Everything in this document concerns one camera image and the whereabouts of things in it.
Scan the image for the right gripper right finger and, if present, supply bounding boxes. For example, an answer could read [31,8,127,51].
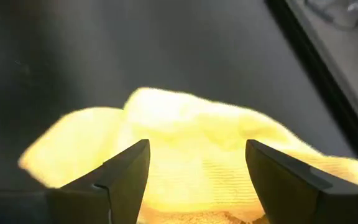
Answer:
[245,139,358,224]

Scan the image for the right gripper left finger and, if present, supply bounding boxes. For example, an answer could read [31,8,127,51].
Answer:
[45,139,152,224]

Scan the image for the yellow microfiber towel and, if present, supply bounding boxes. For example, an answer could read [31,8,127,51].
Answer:
[17,86,358,224]

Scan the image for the black table frame rail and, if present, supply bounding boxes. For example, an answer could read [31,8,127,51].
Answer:
[263,0,358,186]

